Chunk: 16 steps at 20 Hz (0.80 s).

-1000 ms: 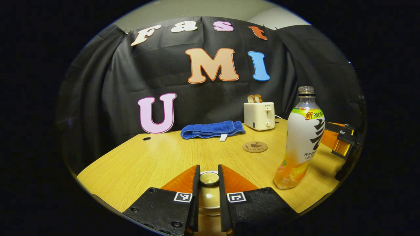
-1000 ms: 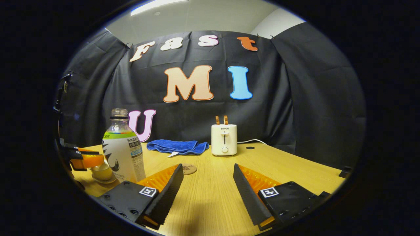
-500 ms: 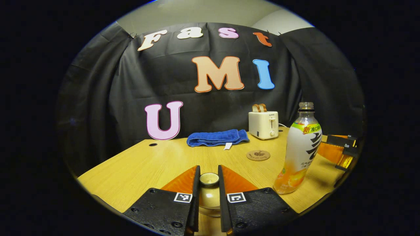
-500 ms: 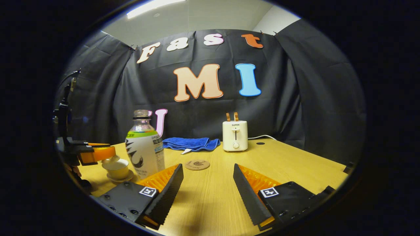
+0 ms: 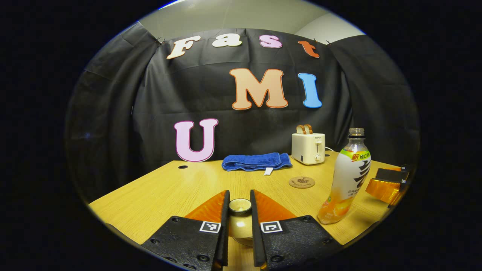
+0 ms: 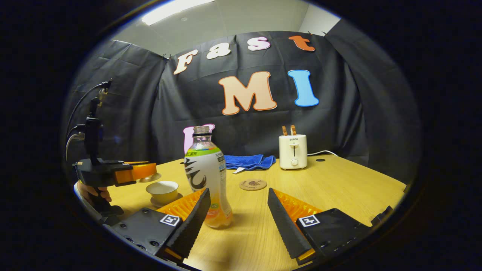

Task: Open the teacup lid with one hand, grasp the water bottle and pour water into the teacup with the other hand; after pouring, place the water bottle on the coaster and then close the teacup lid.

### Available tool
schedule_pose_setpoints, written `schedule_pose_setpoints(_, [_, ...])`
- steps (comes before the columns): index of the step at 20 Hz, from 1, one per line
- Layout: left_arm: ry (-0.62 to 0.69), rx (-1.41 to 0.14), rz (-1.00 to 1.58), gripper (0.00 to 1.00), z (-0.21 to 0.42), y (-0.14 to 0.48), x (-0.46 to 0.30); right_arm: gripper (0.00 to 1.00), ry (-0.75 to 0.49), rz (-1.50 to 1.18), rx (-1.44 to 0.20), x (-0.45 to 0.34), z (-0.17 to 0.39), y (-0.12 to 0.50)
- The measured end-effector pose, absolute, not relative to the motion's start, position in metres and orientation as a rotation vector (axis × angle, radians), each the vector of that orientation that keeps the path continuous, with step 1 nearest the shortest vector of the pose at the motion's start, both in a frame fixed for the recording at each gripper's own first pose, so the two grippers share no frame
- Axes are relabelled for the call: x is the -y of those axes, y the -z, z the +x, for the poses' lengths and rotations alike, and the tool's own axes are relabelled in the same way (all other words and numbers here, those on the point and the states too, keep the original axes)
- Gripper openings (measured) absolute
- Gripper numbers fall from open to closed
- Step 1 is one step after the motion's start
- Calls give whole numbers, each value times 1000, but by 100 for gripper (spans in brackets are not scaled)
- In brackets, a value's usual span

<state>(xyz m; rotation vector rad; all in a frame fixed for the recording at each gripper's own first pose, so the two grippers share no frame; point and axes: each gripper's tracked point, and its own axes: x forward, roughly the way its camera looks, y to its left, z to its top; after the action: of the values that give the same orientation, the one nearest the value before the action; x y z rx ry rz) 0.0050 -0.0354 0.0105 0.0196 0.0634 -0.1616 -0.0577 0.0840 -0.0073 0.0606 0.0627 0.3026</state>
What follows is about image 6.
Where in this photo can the yellow teacup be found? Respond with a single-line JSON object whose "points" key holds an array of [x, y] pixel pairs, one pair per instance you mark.
{"points": [[162, 194]]}

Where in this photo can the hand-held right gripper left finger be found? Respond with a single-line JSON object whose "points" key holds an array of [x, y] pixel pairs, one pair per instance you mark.
{"points": [[194, 226]]}

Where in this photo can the white toaster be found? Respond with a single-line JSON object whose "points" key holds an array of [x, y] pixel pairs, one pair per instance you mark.
{"points": [[299, 150]]}

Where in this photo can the round wooden coaster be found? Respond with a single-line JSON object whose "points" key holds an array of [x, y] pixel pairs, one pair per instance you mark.
{"points": [[253, 184]]}

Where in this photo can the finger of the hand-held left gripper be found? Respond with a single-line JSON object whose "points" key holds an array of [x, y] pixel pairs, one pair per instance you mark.
{"points": [[137, 163], [139, 172]]}

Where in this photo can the blue towel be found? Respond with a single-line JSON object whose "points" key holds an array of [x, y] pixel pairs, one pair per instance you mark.
{"points": [[248, 162]]}

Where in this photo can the yellow teacup lid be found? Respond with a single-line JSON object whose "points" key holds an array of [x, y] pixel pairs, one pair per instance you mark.
{"points": [[150, 178]]}

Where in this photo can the water bottle with white label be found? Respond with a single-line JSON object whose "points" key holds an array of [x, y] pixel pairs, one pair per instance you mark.
{"points": [[207, 173]]}

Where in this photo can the black backdrop cloth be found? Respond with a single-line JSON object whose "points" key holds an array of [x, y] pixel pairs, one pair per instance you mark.
{"points": [[339, 124]]}

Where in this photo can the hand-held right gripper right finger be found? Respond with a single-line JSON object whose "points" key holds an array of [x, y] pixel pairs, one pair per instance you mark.
{"points": [[286, 226]]}

